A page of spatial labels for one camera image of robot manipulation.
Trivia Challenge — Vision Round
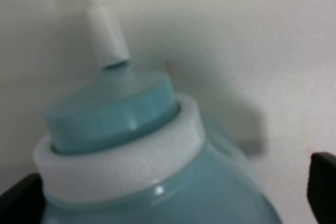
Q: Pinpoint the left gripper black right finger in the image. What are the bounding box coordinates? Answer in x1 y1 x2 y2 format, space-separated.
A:
307 152 335 223

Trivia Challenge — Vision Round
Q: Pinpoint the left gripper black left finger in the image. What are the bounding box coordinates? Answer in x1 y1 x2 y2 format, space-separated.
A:
1 173 46 224

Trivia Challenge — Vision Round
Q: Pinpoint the teal egg-shaped pencil sharpener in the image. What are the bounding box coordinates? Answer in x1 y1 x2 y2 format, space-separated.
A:
33 5 281 223

